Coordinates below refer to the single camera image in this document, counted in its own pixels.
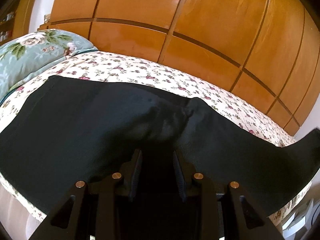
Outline black embroidered pants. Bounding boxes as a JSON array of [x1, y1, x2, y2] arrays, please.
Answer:
[[1, 76, 319, 215]]

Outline floral white bedspread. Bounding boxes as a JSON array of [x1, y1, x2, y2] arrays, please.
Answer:
[[0, 50, 313, 228]]

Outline wooden wardrobe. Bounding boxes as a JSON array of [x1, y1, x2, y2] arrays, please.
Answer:
[[49, 0, 319, 137]]

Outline light blue floral pillow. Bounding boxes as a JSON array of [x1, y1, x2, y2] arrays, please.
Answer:
[[1, 29, 97, 98]]

